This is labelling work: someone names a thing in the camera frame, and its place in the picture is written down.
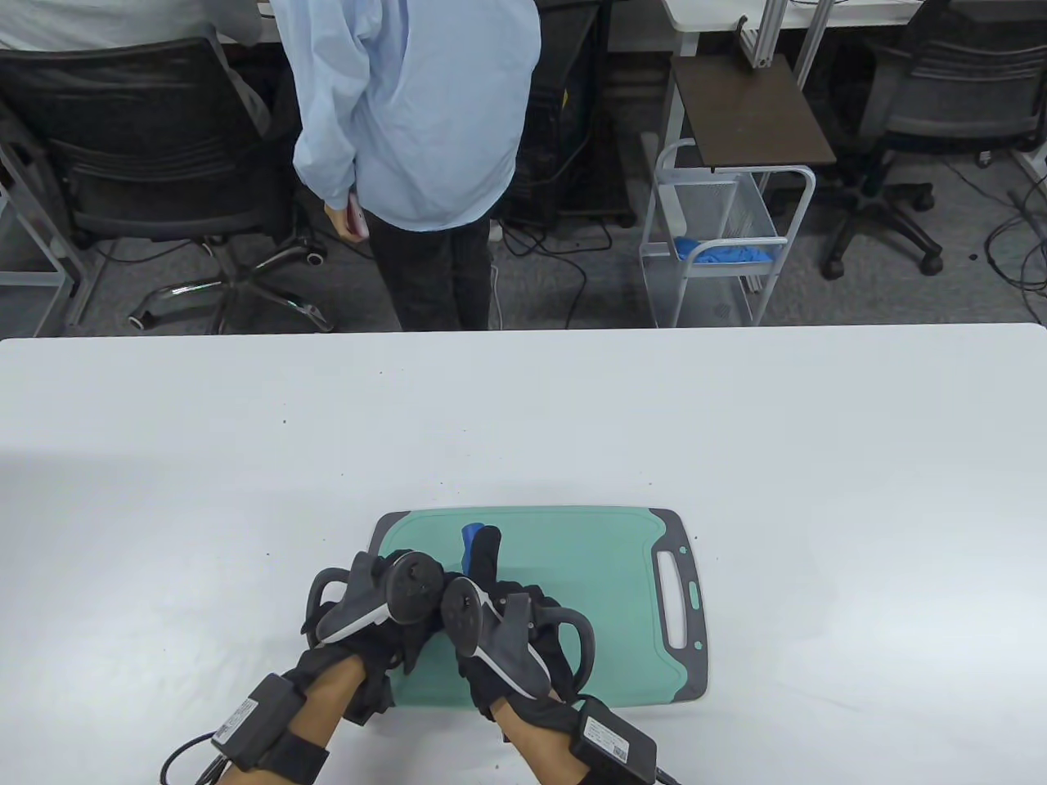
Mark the aluminium profile post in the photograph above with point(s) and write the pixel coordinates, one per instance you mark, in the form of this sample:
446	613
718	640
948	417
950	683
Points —
765	41
814	41

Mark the black office chair right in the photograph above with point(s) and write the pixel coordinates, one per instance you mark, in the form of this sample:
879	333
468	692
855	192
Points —
949	123

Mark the blue plastic scraper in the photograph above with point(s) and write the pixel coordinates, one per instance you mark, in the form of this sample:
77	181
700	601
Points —
469	548

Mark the black computer tower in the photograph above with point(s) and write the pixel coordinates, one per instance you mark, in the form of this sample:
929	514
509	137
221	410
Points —
572	163

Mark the person's left forearm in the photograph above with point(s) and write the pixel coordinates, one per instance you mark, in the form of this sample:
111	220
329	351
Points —
323	703

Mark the blue cloth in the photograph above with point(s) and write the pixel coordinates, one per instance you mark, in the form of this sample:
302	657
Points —
720	253

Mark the white desk leg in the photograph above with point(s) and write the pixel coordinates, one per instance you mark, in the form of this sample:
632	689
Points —
1032	163

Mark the brown wooden board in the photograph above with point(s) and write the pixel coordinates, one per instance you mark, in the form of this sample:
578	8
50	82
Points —
752	114

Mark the black mesh chair chrome base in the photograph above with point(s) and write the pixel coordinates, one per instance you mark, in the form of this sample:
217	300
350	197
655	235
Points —
147	180

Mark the person's right forearm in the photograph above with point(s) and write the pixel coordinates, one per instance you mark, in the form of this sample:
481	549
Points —
540	752

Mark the person's right hand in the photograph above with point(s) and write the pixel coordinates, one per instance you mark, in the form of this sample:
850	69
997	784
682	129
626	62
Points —
485	556

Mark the green grey cutting board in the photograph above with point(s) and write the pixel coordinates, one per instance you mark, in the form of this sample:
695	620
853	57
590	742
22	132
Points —
597	589

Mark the black grey hand controller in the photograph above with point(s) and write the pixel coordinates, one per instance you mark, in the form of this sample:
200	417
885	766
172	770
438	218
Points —
462	613
413	585

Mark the white metal frame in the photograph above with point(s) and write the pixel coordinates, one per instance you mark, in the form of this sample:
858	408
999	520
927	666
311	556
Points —
33	278

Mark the person's left hand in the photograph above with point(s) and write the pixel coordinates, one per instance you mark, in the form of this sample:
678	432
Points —
384	654

